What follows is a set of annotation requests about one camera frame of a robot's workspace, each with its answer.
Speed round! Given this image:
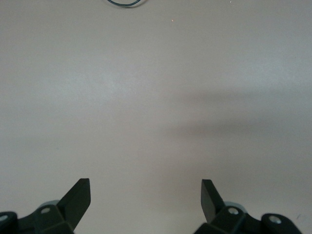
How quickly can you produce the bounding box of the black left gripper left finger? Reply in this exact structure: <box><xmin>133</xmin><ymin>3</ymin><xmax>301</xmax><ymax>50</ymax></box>
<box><xmin>18</xmin><ymin>178</ymin><xmax>91</xmax><ymax>234</ymax></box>

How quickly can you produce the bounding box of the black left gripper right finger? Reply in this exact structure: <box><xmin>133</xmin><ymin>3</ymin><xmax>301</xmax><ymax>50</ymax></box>
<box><xmin>195</xmin><ymin>179</ymin><xmax>263</xmax><ymax>234</ymax></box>

